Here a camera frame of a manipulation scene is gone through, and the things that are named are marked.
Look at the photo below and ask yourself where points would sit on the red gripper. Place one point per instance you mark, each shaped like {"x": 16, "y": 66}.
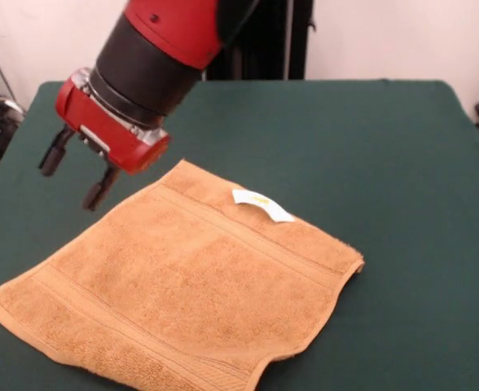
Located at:
{"x": 113, "y": 130}

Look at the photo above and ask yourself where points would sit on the tan terry towel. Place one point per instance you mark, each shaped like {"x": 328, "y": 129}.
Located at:
{"x": 182, "y": 285}

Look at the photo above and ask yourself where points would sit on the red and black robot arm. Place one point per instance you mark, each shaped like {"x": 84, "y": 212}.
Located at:
{"x": 154, "y": 61}

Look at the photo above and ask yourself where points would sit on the dark green table cloth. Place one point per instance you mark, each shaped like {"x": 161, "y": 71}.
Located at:
{"x": 386, "y": 163}

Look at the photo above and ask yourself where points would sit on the black robot pedestal stand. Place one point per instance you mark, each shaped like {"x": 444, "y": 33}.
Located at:
{"x": 264, "y": 49}

